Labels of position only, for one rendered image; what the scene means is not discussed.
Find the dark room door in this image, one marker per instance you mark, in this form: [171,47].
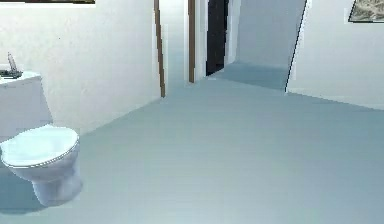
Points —
[216,35]

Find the white toilet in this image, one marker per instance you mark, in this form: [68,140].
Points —
[40,150]

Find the grey soap dish item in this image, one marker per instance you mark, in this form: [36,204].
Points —
[12,70]

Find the dark framed wall picture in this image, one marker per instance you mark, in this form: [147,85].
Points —
[60,1]

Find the framed grey wall picture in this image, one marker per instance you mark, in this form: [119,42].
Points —
[368,10]

